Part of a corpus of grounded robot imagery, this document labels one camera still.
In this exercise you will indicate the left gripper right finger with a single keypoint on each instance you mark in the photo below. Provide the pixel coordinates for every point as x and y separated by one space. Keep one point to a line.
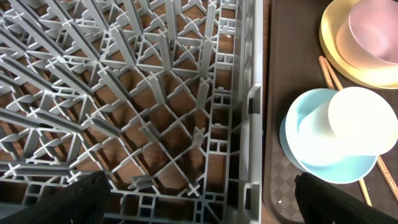
322 203

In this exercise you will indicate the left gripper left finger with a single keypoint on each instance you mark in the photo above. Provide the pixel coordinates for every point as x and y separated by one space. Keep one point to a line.
81 202

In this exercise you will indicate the yellow plate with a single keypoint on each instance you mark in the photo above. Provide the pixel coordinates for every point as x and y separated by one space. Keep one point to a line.
332 19

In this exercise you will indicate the right wooden chopstick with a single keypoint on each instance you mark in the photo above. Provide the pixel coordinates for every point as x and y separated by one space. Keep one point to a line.
380 163

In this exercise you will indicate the grey plastic dishwasher rack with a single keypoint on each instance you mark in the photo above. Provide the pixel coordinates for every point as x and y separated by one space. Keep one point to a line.
164 97

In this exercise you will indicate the white cup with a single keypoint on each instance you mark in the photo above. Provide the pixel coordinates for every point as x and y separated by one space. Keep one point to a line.
354 122

